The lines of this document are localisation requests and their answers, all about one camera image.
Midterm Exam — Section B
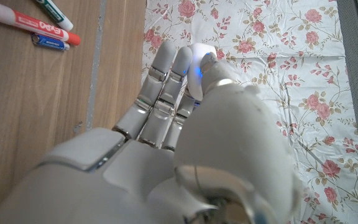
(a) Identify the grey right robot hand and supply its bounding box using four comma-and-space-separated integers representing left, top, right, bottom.
0, 40, 303, 224

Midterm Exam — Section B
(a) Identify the grey tape outline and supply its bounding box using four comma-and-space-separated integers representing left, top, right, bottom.
85, 0, 108, 131

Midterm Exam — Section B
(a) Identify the blue marker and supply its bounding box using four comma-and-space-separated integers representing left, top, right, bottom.
31, 32, 71, 52

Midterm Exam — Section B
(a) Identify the green dry-erase marker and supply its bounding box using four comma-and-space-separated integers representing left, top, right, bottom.
35, 0, 74, 32

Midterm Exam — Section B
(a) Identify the floral backdrop cloth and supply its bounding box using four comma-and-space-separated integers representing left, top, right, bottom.
141, 0, 358, 224

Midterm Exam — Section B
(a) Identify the red Expo marker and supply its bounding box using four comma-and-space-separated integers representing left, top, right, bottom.
0, 0, 82, 47

